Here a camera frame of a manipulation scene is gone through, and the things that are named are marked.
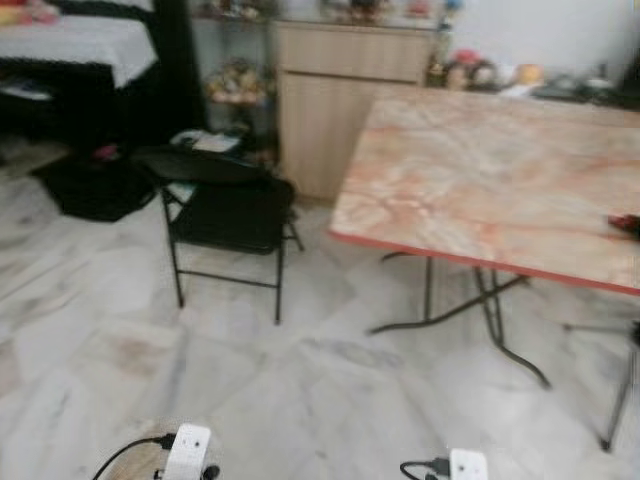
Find black garment with red trim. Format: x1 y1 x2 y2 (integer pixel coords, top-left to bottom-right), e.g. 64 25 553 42
608 213 640 241

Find marble top folding table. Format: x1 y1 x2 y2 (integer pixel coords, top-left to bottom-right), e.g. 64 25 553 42
328 90 640 391

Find orange round toy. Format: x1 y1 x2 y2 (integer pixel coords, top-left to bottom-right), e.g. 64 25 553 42
517 62 546 86

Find black mouse plush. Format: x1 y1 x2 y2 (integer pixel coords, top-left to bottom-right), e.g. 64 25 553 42
470 60 499 91

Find red lid jar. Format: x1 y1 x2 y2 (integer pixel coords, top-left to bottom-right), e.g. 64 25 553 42
452 48 479 89

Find gold trophy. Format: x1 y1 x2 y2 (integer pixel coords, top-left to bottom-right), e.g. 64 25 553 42
428 20 451 86

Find light wooden cabinet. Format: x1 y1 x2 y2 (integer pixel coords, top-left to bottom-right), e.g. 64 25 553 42
273 20 436 201

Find black folding chair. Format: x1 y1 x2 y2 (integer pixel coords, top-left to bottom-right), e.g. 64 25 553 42
130 145 306 326

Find glass display shelf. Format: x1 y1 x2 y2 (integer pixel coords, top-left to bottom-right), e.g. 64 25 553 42
188 0 281 166

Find flower bouquet ornament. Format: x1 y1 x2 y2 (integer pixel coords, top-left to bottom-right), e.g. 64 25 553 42
205 60 276 109

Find white green booklet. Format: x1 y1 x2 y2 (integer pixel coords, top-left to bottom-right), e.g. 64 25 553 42
172 128 241 156

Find black wooden furniture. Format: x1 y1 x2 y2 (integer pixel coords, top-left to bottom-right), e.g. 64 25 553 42
0 0 206 141

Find black bag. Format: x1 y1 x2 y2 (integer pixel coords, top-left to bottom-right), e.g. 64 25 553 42
30 150 156 223

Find white lace tablecloth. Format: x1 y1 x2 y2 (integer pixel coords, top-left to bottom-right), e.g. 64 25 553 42
0 15 159 89

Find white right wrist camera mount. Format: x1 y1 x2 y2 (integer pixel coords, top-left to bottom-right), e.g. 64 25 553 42
448 449 489 480

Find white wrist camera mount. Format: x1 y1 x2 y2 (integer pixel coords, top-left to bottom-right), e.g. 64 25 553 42
448 449 489 480
162 424 213 480

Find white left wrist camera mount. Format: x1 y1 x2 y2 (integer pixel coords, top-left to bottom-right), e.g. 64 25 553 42
162 424 213 480

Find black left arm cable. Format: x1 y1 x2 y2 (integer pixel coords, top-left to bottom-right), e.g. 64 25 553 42
92 433 176 480

